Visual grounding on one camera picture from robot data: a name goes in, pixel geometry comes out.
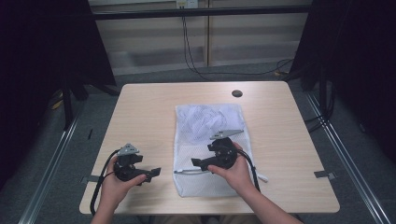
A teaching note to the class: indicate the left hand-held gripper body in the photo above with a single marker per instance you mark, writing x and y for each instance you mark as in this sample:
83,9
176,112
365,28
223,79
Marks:
125,169

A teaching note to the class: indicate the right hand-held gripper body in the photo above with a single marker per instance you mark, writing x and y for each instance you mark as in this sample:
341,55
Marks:
225,154

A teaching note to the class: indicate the white mesh laundry bag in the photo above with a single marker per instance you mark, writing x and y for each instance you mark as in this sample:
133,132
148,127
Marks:
214,186

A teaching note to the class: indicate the person's left hand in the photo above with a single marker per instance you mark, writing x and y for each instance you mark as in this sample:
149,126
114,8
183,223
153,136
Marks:
113,189

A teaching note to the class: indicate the person's right hand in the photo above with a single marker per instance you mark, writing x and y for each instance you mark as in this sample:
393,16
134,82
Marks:
238,177

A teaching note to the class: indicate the grey tape strip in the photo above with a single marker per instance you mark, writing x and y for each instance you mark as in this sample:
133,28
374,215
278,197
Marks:
323,174
90,179

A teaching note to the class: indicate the white crumpled garment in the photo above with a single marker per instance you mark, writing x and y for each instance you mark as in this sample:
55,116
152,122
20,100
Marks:
202,119

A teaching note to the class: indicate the small black floor strip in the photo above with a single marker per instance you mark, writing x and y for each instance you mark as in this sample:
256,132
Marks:
90,134

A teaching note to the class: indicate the black metal stand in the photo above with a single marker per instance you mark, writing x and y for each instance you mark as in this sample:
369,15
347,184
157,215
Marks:
67,105

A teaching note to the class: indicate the black curtain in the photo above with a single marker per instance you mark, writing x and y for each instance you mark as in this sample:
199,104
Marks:
46,62
361,62

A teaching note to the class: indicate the black horizontal bar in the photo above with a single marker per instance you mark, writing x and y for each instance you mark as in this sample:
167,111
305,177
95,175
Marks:
199,12

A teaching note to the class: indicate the metal floor rail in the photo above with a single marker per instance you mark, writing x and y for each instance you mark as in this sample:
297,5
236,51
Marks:
49,168
348,165

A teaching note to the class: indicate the white wall outlet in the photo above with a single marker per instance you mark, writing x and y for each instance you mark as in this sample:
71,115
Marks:
186,3

